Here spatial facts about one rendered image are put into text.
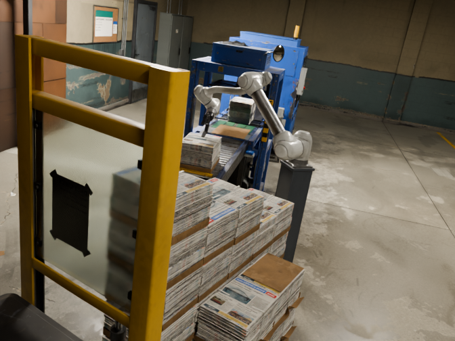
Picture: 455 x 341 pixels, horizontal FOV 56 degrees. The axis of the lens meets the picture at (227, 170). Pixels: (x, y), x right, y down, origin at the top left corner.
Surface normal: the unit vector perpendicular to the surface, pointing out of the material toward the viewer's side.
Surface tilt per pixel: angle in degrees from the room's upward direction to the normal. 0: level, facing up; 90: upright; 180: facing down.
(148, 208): 90
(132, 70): 90
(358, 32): 90
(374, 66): 90
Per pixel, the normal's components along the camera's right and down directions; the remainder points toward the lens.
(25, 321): 0.14, -0.93
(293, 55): -0.22, 0.30
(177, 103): 0.83, 0.29
